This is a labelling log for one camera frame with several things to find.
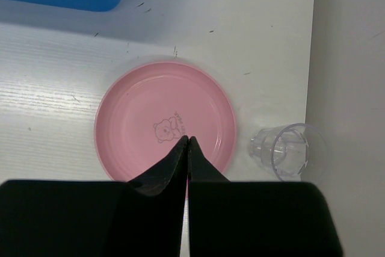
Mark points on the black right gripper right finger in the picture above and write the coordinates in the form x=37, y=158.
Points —
x=255, y=218

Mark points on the clear plastic cup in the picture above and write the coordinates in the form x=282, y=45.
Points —
x=295, y=152

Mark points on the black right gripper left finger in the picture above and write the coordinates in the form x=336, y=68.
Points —
x=142, y=217

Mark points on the pink plastic plate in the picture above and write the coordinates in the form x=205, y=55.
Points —
x=146, y=111

